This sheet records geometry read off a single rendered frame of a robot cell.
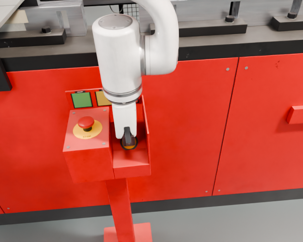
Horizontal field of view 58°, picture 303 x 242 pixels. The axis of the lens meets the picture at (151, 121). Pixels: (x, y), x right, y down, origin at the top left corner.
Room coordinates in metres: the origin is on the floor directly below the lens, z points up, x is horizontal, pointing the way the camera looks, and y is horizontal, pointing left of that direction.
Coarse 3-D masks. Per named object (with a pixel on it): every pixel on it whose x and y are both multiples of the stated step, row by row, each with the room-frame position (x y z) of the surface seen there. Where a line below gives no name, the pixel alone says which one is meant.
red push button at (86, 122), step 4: (88, 116) 0.53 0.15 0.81; (80, 120) 0.51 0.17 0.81; (84, 120) 0.51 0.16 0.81; (88, 120) 0.51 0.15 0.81; (92, 120) 0.51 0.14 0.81; (80, 124) 0.50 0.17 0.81; (84, 124) 0.50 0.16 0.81; (88, 124) 0.50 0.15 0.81; (92, 124) 0.50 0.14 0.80; (84, 128) 0.49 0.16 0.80; (88, 128) 0.50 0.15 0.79
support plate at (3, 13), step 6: (0, 0) 0.83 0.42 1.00; (6, 0) 0.82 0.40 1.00; (12, 0) 0.82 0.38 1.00; (18, 0) 0.82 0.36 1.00; (0, 6) 0.77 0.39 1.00; (6, 6) 0.77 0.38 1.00; (12, 6) 0.77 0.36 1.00; (18, 6) 0.80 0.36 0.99; (0, 12) 0.72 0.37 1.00; (6, 12) 0.72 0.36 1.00; (12, 12) 0.74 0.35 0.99; (0, 18) 0.68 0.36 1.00; (6, 18) 0.70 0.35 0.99; (0, 24) 0.65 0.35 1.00
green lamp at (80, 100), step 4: (72, 96) 0.59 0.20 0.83; (76, 96) 0.59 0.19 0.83; (80, 96) 0.59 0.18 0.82; (84, 96) 0.59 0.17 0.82; (88, 96) 0.59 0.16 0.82; (76, 100) 0.59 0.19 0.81; (80, 100) 0.59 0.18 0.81; (84, 100) 0.59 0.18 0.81; (88, 100) 0.59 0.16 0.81; (76, 104) 0.59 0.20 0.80; (80, 104) 0.59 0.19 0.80; (84, 104) 0.59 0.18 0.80; (88, 104) 0.59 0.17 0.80
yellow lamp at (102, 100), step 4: (96, 92) 0.60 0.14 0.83; (100, 92) 0.60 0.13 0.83; (100, 96) 0.60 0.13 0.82; (104, 96) 0.60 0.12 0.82; (100, 100) 0.60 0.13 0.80; (104, 100) 0.60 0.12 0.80; (108, 100) 0.60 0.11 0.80; (100, 104) 0.60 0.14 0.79; (104, 104) 0.60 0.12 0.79; (108, 104) 0.60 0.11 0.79
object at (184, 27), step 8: (152, 24) 0.85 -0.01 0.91; (184, 24) 0.84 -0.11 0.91; (192, 24) 0.84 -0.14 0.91; (200, 24) 0.84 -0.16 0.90; (208, 24) 0.84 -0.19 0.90; (216, 24) 0.84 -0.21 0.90; (224, 24) 0.83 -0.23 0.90; (232, 24) 0.83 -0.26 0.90; (240, 24) 0.83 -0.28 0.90; (152, 32) 0.81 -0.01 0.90; (184, 32) 0.82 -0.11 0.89; (192, 32) 0.82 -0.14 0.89; (200, 32) 0.82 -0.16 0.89; (208, 32) 0.82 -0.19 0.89; (216, 32) 0.83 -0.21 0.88; (224, 32) 0.83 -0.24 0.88; (232, 32) 0.83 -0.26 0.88; (240, 32) 0.83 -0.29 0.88
